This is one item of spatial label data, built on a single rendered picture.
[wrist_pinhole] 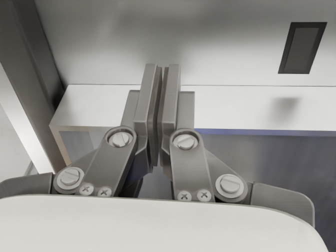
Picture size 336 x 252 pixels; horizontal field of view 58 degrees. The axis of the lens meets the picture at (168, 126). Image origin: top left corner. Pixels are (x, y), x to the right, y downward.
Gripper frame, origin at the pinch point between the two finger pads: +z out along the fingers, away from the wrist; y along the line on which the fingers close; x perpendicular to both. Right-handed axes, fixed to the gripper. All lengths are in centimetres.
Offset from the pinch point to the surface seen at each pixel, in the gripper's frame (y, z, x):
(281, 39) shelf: 5.7, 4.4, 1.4
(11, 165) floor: -101, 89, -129
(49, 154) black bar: -7.8, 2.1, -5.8
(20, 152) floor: -91, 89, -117
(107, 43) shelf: -3.2, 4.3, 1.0
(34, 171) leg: -32, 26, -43
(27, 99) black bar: -7.6, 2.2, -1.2
